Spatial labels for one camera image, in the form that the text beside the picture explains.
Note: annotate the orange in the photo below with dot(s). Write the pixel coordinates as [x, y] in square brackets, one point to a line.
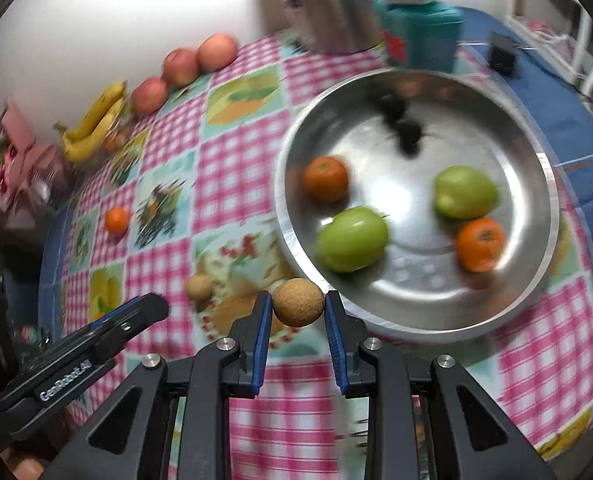
[117, 220]
[326, 178]
[481, 244]

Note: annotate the stainless steel thermos kettle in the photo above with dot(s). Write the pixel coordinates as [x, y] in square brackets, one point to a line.
[326, 5]

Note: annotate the blue table cloth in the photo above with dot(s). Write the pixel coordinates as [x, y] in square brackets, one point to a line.
[551, 100]

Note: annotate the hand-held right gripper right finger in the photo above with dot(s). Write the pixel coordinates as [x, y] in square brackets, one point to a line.
[336, 340]

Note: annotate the yellow banana bunch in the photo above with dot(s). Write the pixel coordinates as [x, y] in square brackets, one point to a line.
[94, 125]

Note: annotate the teal box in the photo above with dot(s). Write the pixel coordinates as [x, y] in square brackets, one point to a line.
[421, 35]

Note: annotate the green mango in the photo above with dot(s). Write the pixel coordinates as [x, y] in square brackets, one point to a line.
[466, 192]
[354, 240]

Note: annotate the brown round fruit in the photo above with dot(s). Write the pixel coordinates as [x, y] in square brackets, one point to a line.
[199, 287]
[299, 302]

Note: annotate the stainless steel bowl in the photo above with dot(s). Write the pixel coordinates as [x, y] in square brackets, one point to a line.
[426, 290]

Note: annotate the dark purple fruit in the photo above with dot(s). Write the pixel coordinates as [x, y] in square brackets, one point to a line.
[391, 106]
[409, 135]

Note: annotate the clear glass bowl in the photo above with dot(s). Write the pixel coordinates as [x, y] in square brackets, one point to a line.
[121, 137]

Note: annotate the pink plaid printed tablecloth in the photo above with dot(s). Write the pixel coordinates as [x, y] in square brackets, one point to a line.
[226, 160]

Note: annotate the black power adapter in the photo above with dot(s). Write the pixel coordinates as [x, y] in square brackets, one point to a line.
[502, 55]

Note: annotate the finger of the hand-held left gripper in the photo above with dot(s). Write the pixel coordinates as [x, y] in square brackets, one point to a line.
[136, 320]
[111, 317]

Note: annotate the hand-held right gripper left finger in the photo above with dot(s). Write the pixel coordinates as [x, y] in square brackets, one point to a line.
[261, 340]

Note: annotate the red apple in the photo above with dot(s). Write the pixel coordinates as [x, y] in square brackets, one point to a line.
[218, 52]
[149, 95]
[180, 66]

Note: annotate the pink wrapped bouquet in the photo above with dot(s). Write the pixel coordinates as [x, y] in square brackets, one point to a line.
[26, 170]

